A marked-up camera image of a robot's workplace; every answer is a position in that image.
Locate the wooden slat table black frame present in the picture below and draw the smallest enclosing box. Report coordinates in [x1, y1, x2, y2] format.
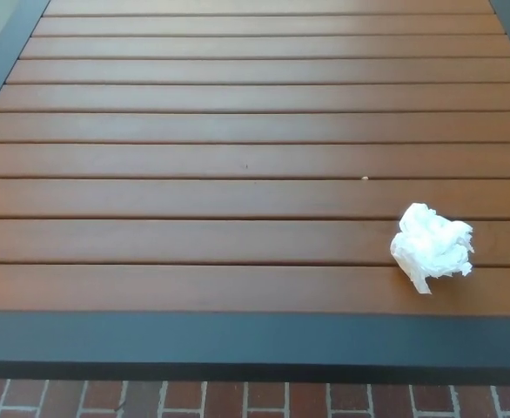
[0, 0, 510, 385]

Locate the white paper napkin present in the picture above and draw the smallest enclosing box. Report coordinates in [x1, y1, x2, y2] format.
[389, 201, 475, 295]

